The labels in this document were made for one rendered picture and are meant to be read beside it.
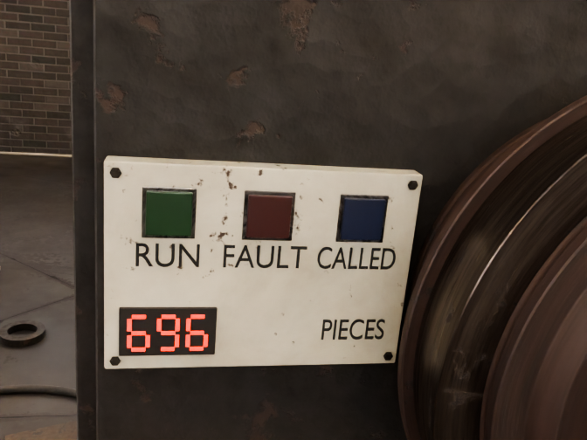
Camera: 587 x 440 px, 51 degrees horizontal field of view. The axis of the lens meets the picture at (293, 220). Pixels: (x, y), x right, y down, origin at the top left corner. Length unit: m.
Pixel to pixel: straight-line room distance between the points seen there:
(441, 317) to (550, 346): 0.08
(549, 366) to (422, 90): 0.24
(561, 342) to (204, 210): 0.28
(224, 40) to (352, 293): 0.24
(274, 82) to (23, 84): 6.16
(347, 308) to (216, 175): 0.17
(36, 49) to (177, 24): 6.09
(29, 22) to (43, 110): 0.83
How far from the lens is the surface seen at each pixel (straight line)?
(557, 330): 0.45
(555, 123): 0.49
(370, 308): 0.55
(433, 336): 0.48
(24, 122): 6.67
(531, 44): 0.58
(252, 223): 0.50
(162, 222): 0.49
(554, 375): 0.45
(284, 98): 0.50
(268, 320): 0.54
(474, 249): 0.46
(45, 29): 6.55
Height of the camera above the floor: 1.34
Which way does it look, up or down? 17 degrees down
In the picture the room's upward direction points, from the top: 5 degrees clockwise
